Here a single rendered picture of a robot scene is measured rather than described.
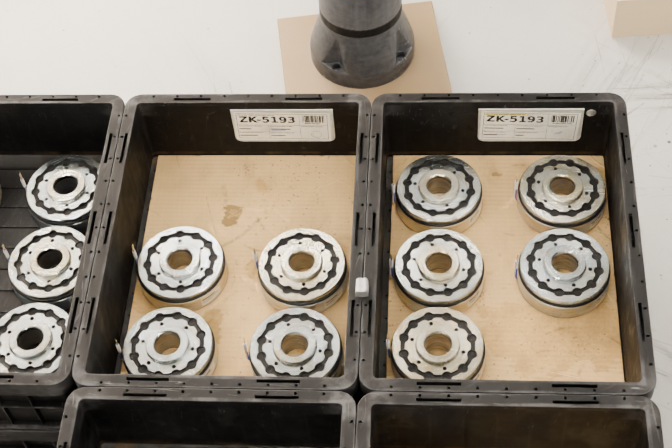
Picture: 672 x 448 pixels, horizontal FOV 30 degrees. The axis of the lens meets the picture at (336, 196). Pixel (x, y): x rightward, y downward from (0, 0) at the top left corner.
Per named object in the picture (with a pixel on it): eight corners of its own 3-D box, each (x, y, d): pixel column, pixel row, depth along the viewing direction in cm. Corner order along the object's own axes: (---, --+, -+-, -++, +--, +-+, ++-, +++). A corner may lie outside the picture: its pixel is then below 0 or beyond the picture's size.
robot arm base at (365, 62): (302, 22, 187) (297, -27, 179) (401, 5, 188) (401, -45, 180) (321, 96, 178) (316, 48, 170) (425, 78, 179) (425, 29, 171)
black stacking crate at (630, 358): (377, 156, 160) (373, 97, 151) (612, 156, 158) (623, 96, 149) (365, 440, 137) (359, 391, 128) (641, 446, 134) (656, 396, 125)
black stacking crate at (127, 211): (146, 155, 163) (129, 98, 154) (374, 156, 160) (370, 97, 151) (95, 435, 139) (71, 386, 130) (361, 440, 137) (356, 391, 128)
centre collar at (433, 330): (415, 326, 139) (415, 323, 139) (460, 327, 139) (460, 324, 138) (415, 366, 136) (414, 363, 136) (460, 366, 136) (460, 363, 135)
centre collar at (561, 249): (540, 247, 144) (541, 244, 144) (583, 246, 144) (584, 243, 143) (544, 284, 141) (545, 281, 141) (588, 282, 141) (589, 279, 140)
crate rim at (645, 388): (372, 105, 153) (372, 92, 151) (622, 105, 150) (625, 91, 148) (358, 401, 129) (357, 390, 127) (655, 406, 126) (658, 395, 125)
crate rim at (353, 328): (130, 106, 155) (127, 93, 153) (372, 105, 153) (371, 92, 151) (73, 396, 132) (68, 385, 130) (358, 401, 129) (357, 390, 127)
